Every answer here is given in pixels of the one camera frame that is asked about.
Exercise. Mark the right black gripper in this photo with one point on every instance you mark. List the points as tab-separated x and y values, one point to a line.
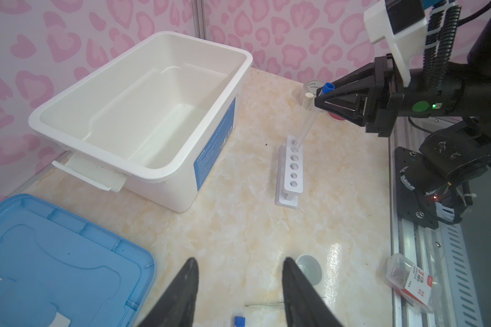
385	92

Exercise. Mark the small white ceramic bowl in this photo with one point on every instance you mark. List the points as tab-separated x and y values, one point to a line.
311	269

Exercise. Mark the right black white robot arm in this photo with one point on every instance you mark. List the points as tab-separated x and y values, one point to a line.
418	79

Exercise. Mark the white test tube rack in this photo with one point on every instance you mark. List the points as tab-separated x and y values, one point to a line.
290	178

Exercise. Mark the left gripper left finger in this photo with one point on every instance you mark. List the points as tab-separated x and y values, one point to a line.
176	306

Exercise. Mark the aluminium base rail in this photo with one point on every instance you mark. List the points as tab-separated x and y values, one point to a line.
459	256

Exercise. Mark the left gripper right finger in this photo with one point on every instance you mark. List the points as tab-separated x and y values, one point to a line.
303	305

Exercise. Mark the clear box red label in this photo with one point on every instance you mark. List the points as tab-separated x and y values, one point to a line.
414	284

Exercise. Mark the white plastic storage bin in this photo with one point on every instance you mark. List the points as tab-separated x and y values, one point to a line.
152	121

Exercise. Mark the cork stoppered test tube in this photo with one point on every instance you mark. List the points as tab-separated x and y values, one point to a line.
308	100

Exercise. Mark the blue plastic bin lid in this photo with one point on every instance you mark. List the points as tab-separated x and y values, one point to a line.
59	269

